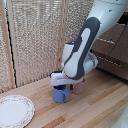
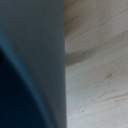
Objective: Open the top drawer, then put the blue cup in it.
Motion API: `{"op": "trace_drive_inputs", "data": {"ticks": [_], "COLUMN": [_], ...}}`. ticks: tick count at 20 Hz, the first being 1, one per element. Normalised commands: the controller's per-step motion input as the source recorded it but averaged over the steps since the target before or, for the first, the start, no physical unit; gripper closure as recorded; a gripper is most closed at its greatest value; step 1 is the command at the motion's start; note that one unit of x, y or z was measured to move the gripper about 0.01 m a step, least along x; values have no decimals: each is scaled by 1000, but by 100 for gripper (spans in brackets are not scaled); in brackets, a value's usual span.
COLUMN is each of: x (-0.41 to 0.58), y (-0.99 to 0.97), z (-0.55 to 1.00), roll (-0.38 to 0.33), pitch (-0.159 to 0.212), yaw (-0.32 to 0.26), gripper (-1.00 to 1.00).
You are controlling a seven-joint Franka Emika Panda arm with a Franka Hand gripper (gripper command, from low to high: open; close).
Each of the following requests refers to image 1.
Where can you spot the white plate with floral rim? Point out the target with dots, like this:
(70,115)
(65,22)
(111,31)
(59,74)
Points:
(15,111)

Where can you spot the pink mug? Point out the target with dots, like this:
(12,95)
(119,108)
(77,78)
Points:
(80,89)

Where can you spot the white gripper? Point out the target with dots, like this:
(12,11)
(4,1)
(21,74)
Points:
(65,79)

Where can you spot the blue mug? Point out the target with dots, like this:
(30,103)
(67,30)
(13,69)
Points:
(60,95)

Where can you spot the light wooden post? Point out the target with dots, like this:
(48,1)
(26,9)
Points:
(7,43)
(60,33)

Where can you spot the wide bamboo screen panel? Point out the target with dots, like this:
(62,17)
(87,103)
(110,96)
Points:
(33,40)

